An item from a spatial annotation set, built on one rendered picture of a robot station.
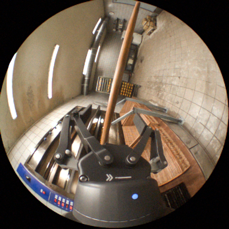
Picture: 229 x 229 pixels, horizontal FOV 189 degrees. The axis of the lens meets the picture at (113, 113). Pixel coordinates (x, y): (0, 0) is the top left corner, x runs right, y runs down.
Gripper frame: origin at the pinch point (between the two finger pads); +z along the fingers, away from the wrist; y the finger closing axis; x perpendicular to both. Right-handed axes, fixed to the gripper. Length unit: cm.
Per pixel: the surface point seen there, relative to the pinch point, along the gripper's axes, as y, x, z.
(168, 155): 59, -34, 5
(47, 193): -45, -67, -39
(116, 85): -0.4, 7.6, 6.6
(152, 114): 46, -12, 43
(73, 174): -21, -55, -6
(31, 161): -85, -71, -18
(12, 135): -142, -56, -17
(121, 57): -0.8, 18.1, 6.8
